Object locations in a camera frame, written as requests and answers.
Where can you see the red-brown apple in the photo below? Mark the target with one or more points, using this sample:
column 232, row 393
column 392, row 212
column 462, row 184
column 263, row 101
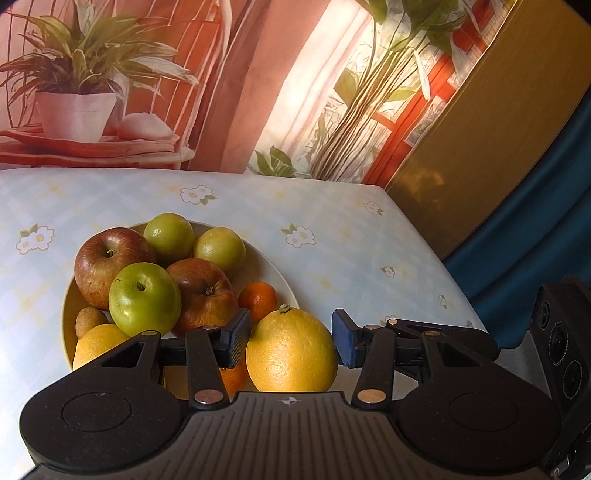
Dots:
column 99, row 267
column 203, row 290

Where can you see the small tan longan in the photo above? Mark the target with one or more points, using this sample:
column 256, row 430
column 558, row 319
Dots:
column 90, row 321

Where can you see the large yellow citrus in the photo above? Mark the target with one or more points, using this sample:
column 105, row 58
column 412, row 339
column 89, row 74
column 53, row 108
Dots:
column 291, row 355

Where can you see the orange mandarin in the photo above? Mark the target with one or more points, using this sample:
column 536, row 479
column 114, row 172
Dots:
column 234, row 378
column 257, row 300

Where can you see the yellow-brown wooden panel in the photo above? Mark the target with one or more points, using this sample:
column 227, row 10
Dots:
column 498, row 138

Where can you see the printed plant backdrop cloth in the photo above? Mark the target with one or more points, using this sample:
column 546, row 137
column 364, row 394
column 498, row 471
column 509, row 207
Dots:
column 286, row 92

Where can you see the beige ceramic plate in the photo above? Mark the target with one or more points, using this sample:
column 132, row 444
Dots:
column 272, row 272

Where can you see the yellow-green lime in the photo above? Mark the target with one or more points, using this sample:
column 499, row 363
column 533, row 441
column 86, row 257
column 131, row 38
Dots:
column 219, row 249

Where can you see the green apple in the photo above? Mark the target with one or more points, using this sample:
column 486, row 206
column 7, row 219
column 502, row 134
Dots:
column 143, row 300

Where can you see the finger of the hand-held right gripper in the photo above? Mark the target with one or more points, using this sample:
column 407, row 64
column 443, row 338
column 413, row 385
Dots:
column 480, row 344

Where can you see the yellow lemon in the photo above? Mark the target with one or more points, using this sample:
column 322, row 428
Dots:
column 99, row 344

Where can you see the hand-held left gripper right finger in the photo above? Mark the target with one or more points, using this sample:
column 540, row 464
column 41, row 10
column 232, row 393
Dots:
column 344, row 341

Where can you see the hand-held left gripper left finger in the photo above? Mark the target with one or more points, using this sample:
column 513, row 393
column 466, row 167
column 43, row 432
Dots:
column 240, row 339

